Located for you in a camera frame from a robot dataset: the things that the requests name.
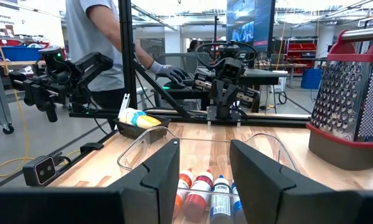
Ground red paint bottle white cap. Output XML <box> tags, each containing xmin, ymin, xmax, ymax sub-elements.
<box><xmin>182</xmin><ymin>169</ymin><xmax>214</xmax><ymax>223</ymax></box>

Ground black mesh basket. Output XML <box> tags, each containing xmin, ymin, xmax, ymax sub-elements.
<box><xmin>113</xmin><ymin>113</ymin><xmax>172</xmax><ymax>141</ymax></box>

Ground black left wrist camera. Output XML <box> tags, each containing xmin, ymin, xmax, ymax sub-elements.
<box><xmin>219</xmin><ymin>57</ymin><xmax>245</xmax><ymax>81</ymax></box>

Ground black vertical frame post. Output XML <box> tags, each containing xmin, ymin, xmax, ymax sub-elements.
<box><xmin>117</xmin><ymin>0</ymin><xmax>139</xmax><ymax>110</ymax></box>

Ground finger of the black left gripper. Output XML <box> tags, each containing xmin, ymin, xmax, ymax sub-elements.
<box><xmin>209</xmin><ymin>78</ymin><xmax>227</xmax><ymax>106</ymax></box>
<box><xmin>225</xmin><ymin>83</ymin><xmax>240</xmax><ymax>108</ymax></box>

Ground person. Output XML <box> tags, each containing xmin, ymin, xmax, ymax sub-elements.
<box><xmin>187</xmin><ymin>39</ymin><xmax>201</xmax><ymax>54</ymax></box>
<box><xmin>64</xmin><ymin>0</ymin><xmax>126</xmax><ymax>110</ymax></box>

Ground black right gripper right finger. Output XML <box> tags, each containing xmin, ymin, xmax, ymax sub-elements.
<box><xmin>229</xmin><ymin>139</ymin><xmax>358</xmax><ymax>224</ymax></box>

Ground blue storage bin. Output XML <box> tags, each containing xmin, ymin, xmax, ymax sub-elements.
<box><xmin>0</xmin><ymin>45</ymin><xmax>43</xmax><ymax>62</ymax></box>
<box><xmin>300</xmin><ymin>68</ymin><xmax>324</xmax><ymax>90</ymax></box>

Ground black table-level camera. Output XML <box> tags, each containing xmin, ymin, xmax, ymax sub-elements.
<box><xmin>22</xmin><ymin>155</ymin><xmax>58</xmax><ymax>187</ymax></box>

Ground large dark display screen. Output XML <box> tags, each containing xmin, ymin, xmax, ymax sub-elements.
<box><xmin>225</xmin><ymin>0</ymin><xmax>276</xmax><ymax>53</ymax></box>

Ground teal toy item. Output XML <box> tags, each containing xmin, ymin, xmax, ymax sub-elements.
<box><xmin>130</xmin><ymin>110</ymin><xmax>147</xmax><ymax>125</ymax></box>

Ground black table frame rail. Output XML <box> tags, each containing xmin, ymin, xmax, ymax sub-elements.
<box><xmin>68</xmin><ymin>108</ymin><xmax>311</xmax><ymax>128</ymax></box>
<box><xmin>0</xmin><ymin>129</ymin><xmax>120</xmax><ymax>190</ymax></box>

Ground yellow toy item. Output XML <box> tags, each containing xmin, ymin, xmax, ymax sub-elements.
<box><xmin>135</xmin><ymin>114</ymin><xmax>163</xmax><ymax>129</ymax></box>

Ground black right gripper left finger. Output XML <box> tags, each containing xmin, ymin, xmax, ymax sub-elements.
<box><xmin>110</xmin><ymin>139</ymin><xmax>181</xmax><ymax>224</ymax></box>

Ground red shelf bins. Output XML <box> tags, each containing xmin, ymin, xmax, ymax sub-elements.
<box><xmin>286</xmin><ymin>42</ymin><xmax>318</xmax><ymax>60</ymax></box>

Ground white flat stick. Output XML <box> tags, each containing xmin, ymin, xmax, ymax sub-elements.
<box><xmin>117</xmin><ymin>93</ymin><xmax>131</xmax><ymax>121</ymax></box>

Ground yellow cable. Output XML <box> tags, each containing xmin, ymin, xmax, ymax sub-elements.
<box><xmin>0</xmin><ymin>6</ymin><xmax>81</xmax><ymax>178</ymax></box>

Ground grey mesh office chair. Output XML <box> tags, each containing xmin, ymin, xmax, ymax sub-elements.
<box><xmin>156</xmin><ymin>52</ymin><xmax>199</xmax><ymax>75</ymax></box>

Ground white equipment sign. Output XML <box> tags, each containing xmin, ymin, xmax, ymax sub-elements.
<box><xmin>0</xmin><ymin>4</ymin><xmax>65</xmax><ymax>47</ymax></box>

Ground black diagonal frame brace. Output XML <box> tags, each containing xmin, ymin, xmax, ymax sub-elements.
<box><xmin>132</xmin><ymin>59</ymin><xmax>192</xmax><ymax>119</ymax></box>

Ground white toy item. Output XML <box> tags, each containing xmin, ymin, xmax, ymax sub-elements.
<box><xmin>118</xmin><ymin>107</ymin><xmax>139</xmax><ymax>124</ymax></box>

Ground black cable clamp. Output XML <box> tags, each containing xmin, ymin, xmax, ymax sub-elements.
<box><xmin>79</xmin><ymin>141</ymin><xmax>105</xmax><ymax>154</ymax></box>

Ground person's forearm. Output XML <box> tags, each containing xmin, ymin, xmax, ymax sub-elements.
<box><xmin>86</xmin><ymin>4</ymin><xmax>158</xmax><ymax>72</ymax></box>

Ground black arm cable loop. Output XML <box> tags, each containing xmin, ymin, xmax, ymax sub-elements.
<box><xmin>194</xmin><ymin>40</ymin><xmax>258</xmax><ymax>68</ymax></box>

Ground clear plastic container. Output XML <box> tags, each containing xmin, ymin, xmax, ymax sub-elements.
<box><xmin>116</xmin><ymin>126</ymin><xmax>301</xmax><ymax>224</ymax></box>

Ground metal box grater red handle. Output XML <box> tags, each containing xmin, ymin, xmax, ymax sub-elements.
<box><xmin>306</xmin><ymin>26</ymin><xmax>373</xmax><ymax>171</ymax></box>

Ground person's hand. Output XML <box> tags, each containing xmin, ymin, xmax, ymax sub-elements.
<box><xmin>148</xmin><ymin>60</ymin><xmax>189</xmax><ymax>85</ymax></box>

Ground orange paint bottle white cap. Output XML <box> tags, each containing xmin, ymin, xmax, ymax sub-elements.
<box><xmin>172</xmin><ymin>169</ymin><xmax>194</xmax><ymax>220</ymax></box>

